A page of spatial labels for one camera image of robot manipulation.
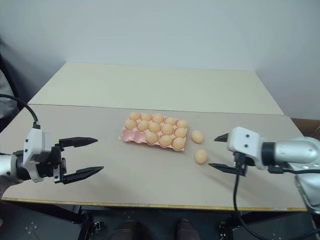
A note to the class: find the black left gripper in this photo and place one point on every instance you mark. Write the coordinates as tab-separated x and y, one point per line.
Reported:
53	161

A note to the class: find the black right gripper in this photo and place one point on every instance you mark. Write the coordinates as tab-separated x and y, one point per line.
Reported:
248	163

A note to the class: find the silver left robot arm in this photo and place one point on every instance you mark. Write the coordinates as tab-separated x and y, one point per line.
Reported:
6	165

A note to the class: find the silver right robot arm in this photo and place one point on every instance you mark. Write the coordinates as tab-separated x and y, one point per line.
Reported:
292	150

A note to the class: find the beige egg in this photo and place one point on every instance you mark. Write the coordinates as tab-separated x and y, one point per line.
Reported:
171	121
154	127
152	138
200	156
178	144
146	117
197	136
165	141
167	129
182	123
135	116
130	124
143	125
158	118
180	132

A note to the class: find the pink egg tray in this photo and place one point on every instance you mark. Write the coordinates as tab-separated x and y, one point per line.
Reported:
130	135

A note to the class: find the dark brown rounded shape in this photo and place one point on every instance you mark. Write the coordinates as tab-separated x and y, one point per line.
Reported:
126	231
187	230

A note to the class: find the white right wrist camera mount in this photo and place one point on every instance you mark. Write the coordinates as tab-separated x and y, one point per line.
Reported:
243	140

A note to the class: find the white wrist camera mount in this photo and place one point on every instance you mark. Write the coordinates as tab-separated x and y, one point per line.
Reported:
243	140
35	140

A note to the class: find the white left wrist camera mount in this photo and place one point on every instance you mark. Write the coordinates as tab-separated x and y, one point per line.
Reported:
35	140

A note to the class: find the small black bracket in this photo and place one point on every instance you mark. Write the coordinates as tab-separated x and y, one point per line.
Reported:
98	225

